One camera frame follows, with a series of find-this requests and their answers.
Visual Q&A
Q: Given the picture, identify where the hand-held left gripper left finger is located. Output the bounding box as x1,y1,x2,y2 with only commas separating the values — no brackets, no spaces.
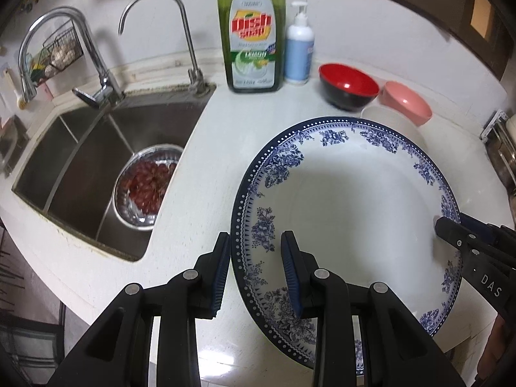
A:
47,232,232,387

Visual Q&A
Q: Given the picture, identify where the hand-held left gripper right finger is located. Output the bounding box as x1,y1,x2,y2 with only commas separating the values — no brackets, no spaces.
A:
280,231,468,387

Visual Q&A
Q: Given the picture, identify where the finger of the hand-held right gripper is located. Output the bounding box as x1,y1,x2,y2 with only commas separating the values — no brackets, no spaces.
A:
434,216,490,269
460,212,516,269

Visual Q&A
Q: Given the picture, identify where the large blue floral plate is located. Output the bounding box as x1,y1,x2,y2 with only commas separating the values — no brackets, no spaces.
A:
230,115,462,371

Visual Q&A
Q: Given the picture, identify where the pink bowl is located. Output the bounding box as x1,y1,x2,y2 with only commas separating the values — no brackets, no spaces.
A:
381,81,433,126

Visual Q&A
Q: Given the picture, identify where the red and black bowl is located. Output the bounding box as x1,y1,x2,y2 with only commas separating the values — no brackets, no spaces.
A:
319,63,380,112

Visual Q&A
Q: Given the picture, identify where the steel pot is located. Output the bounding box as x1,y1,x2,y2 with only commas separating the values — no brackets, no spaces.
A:
486,129,516,194

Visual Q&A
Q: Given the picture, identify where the steel colander bowl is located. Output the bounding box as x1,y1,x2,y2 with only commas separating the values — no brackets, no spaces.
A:
113,144,184,231

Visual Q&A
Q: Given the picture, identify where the metal pot rack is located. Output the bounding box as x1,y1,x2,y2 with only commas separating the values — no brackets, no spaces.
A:
480,111,516,194

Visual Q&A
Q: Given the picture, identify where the bunch of red grapes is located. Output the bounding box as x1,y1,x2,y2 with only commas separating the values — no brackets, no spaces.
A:
129,159,178,212

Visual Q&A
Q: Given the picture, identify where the stainless steel sink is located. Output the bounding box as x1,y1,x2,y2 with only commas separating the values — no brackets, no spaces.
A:
11,93,210,262

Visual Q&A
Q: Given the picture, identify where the blue pump bottle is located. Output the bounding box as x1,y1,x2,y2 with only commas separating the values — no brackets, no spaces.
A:
284,1,315,85

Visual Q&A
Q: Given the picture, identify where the green dish soap bottle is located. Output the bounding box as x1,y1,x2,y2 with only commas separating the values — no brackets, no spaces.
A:
218,0,286,94

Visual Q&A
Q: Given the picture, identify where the slim gooseneck faucet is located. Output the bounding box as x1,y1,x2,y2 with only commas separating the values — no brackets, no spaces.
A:
118,0,210,95

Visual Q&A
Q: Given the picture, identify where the large chrome faucet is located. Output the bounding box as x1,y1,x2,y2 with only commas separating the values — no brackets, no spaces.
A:
18,7,125,109

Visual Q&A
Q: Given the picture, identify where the dish brush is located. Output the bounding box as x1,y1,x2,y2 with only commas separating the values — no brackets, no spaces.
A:
3,68,28,110

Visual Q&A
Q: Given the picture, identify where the dark brown window frame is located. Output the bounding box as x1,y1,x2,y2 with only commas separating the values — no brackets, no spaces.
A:
310,0,512,81

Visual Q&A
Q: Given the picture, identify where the black wire basket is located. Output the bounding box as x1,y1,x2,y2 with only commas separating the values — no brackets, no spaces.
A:
28,24,85,79

